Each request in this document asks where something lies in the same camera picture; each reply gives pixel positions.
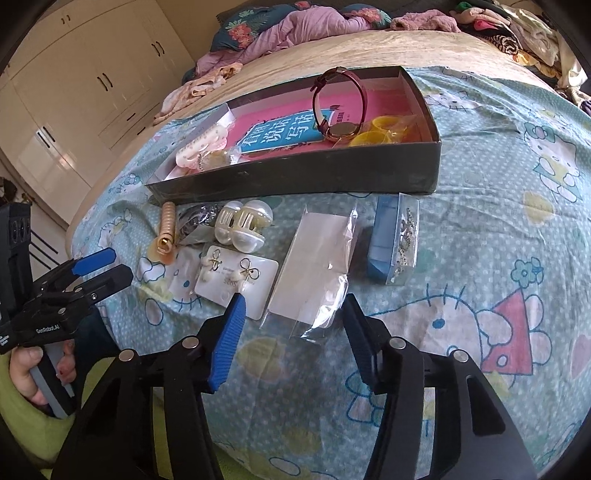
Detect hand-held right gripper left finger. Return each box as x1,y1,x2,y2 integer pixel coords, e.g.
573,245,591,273
51,292,249,480

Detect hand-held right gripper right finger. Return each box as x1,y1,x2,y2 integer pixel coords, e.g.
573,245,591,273
342,292,539,480

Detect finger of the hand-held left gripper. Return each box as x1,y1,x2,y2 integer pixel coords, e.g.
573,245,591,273
25,264,135,324
44,247,117,291

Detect white and pink hair clip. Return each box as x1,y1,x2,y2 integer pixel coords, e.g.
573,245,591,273
174,126,230,175

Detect clear bag of pearl jewelry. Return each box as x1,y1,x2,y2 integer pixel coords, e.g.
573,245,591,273
196,147,243,174

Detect dark shallow cardboard box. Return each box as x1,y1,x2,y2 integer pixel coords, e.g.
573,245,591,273
144,65,441,206

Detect yellow rings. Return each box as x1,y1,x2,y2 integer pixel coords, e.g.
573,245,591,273
348,114,417,148

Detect wristwatch with maroon strap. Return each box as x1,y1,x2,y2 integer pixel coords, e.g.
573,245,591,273
310,65,371,143

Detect blue clear jewelry box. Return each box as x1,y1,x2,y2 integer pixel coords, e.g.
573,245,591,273
368,193,420,285

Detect person's left hand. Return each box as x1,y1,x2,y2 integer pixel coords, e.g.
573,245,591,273
7,339,78,408

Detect white card with bow earrings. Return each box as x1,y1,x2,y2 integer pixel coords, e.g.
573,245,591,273
194,244,280,320

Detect dark glittery hair clip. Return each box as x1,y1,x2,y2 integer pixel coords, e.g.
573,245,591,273
177,205,223,237

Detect pearl white hair claw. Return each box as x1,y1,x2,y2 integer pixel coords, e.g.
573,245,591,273
214,199,274,253

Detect cat print blue blanket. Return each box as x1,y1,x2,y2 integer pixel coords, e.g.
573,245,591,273
76,65,591,480

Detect pink and white garment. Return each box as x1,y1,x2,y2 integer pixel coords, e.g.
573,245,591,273
154,61,244,124

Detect pink book with blue label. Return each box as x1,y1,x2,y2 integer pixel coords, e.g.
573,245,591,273
233,90,370,155

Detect floral dark blue pillow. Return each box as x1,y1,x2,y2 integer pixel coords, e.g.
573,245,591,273
210,1,394,52

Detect purple quilt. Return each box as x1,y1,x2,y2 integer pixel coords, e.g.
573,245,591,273
195,0,371,78

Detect pink fluffy garment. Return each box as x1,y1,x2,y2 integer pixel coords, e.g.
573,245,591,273
387,11,463,34

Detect pile of mixed clothes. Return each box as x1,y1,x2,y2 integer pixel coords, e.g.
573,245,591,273
450,0,591,90

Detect beige spiral hair tie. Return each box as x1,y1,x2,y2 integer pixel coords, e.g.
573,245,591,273
147,201,180,265

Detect cream wardrobe with black handles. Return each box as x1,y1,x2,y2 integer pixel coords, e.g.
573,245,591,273
0,0,198,206

